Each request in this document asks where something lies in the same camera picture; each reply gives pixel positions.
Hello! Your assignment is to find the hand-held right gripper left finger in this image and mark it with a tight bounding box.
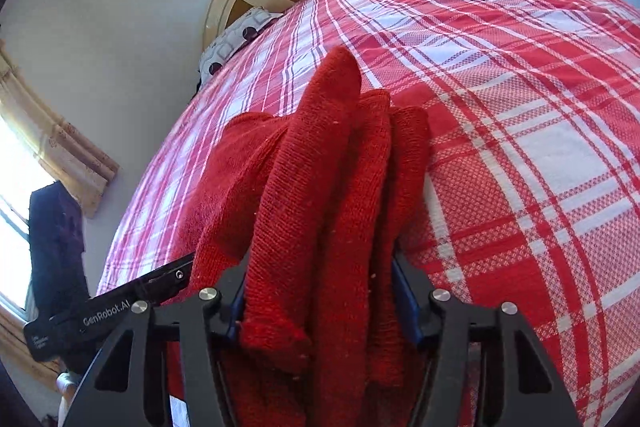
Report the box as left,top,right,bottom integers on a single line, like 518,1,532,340
62,254,248,427

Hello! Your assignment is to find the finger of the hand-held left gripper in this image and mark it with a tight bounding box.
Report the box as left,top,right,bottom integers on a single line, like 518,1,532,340
131,252,197,307

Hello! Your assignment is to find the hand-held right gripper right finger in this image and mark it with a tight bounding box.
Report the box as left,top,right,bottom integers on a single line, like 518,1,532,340
393,251,582,427

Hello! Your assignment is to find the red knit sweater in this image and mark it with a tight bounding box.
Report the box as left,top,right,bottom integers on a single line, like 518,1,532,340
165,44,433,427

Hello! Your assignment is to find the dark hanging garment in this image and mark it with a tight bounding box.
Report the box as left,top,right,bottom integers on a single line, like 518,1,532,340
26,179,93,374

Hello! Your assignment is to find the window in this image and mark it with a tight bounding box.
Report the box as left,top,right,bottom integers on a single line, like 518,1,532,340
0,114,57,314

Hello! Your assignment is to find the beige curtain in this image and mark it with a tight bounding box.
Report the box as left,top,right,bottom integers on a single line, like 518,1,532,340
0,38,121,219

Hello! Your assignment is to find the red plaid bed sheet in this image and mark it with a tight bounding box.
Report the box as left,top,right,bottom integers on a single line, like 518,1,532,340
95,0,640,427

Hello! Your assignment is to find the white patterned pillow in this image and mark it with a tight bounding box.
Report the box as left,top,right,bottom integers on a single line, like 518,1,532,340
198,7,285,80

